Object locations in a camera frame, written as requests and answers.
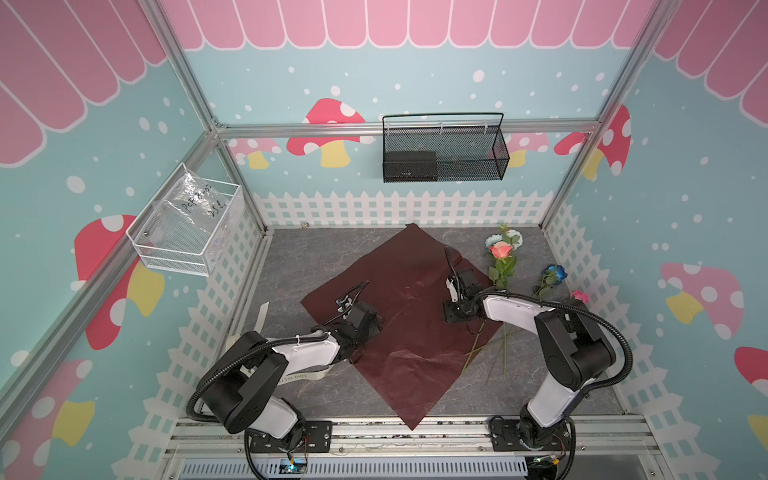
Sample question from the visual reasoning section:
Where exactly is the pink orange fake rose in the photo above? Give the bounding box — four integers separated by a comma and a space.
461, 242, 517, 373

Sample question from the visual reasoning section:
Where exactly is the dark red wrapping paper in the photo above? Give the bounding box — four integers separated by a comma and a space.
301, 225, 500, 428

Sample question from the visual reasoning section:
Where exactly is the dark blue fake rose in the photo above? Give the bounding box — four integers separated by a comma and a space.
534, 264, 568, 299

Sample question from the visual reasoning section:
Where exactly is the small pink fake rose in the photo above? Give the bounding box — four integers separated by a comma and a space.
571, 291, 590, 304

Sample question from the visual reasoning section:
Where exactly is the light blue fake flower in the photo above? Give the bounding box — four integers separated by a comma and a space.
484, 224, 524, 250

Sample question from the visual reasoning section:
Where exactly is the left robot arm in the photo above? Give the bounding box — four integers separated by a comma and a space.
185, 300, 382, 451

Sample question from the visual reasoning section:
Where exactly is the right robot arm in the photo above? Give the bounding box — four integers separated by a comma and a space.
443, 269, 634, 451

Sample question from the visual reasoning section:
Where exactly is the cream ribbon strip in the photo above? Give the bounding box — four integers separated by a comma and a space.
253, 302, 269, 333

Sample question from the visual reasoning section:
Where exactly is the black box in basket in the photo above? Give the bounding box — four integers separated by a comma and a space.
382, 151, 438, 182

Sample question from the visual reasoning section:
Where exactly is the clear plastic bag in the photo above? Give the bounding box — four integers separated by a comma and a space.
154, 171, 229, 237

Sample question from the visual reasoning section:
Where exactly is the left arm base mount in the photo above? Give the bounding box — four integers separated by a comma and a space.
247, 420, 333, 455

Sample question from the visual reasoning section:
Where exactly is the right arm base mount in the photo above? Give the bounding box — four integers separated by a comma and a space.
488, 416, 575, 453

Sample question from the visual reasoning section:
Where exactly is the black wire mesh basket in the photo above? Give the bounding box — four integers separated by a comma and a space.
381, 112, 510, 182

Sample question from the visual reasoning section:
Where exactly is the white wire basket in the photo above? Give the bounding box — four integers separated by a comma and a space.
126, 164, 245, 277

